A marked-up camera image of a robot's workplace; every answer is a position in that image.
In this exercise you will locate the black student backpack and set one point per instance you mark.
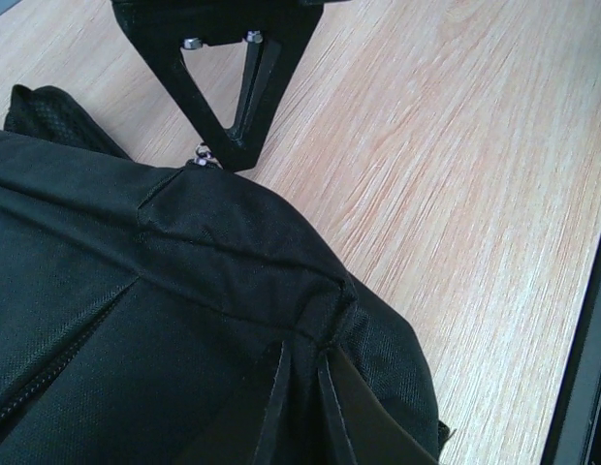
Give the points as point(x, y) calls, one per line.
point(136, 304)

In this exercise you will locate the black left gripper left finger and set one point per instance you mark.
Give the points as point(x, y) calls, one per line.
point(273, 383)

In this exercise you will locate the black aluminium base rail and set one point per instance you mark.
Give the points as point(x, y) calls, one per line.
point(575, 433)

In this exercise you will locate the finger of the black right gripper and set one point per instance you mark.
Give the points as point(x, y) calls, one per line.
point(226, 64)

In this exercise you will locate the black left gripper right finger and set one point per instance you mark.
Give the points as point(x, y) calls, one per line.
point(358, 429)

